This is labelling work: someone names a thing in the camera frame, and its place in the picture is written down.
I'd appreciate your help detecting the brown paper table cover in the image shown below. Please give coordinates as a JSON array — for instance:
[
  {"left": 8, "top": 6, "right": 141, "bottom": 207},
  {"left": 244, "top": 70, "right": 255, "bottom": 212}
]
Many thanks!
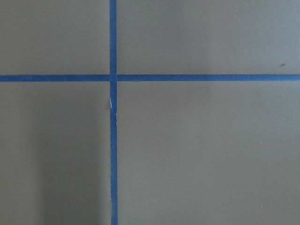
[{"left": 0, "top": 0, "right": 300, "bottom": 225}]

